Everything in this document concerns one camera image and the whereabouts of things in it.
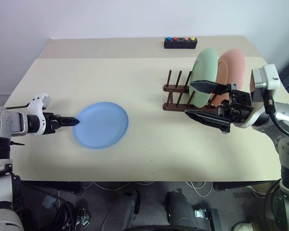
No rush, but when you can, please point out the dark wooden dish rack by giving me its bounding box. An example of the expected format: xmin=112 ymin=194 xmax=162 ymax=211
xmin=163 ymin=69 xmax=229 ymax=112

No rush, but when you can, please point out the green plate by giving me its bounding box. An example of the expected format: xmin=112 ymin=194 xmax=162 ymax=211
xmin=189 ymin=47 xmax=219 ymax=109

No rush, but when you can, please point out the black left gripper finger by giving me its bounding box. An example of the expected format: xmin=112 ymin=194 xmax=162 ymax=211
xmin=60 ymin=116 xmax=80 ymax=123
xmin=60 ymin=121 xmax=80 ymax=128

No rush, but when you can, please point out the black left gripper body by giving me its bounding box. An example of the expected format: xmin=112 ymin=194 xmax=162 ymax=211
xmin=43 ymin=112 xmax=63 ymax=135

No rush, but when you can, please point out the blue plate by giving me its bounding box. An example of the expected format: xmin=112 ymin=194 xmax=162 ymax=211
xmin=72 ymin=102 xmax=130 ymax=150

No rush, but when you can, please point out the white shoe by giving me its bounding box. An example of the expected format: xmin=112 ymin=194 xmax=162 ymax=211
xmin=232 ymin=222 xmax=254 ymax=231

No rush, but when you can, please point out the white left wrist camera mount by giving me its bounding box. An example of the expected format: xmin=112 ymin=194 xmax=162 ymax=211
xmin=26 ymin=92 xmax=51 ymax=137

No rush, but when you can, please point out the white floor cable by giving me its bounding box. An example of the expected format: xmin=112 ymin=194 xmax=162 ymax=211
xmin=81 ymin=181 xmax=155 ymax=191
xmin=185 ymin=180 xmax=214 ymax=196

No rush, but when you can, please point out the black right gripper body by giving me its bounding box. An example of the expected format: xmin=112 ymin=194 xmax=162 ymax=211
xmin=216 ymin=83 xmax=253 ymax=125

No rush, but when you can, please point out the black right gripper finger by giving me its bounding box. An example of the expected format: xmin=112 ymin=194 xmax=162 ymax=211
xmin=189 ymin=80 xmax=232 ymax=95
xmin=184 ymin=109 xmax=232 ymax=134

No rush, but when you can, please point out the metal caster wheel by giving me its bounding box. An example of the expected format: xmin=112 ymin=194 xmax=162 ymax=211
xmin=62 ymin=206 xmax=91 ymax=229

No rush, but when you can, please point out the black button box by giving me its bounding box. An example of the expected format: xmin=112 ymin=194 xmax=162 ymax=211
xmin=164 ymin=37 xmax=197 ymax=50

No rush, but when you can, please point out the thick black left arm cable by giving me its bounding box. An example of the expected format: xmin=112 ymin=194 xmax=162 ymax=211
xmin=21 ymin=181 xmax=75 ymax=231

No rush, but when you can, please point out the olive trouser leg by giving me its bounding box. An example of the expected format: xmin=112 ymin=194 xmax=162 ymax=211
xmin=251 ymin=185 xmax=280 ymax=196

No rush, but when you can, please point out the dark rounded shape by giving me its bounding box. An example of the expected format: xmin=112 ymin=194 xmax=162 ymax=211
xmin=167 ymin=189 xmax=196 ymax=229
xmin=105 ymin=189 xmax=142 ymax=229

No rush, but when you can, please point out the black table foot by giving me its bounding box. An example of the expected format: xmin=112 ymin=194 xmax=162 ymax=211
xmin=213 ymin=181 xmax=253 ymax=193
xmin=21 ymin=181 xmax=84 ymax=195

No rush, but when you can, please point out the beige table mat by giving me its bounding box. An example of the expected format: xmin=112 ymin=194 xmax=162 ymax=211
xmin=3 ymin=56 xmax=289 ymax=181

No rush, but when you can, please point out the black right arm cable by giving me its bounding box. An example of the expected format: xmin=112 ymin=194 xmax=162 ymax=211
xmin=263 ymin=90 xmax=289 ymax=141

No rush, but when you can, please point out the metal bracket with black bar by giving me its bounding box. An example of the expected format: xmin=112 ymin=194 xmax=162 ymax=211
xmin=194 ymin=208 xmax=222 ymax=231

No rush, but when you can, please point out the pink-red plate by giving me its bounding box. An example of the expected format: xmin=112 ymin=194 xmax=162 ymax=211
xmin=210 ymin=49 xmax=246 ymax=106

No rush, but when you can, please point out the thin black left camera cable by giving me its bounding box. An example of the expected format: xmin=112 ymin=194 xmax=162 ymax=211
xmin=4 ymin=103 xmax=31 ymax=111

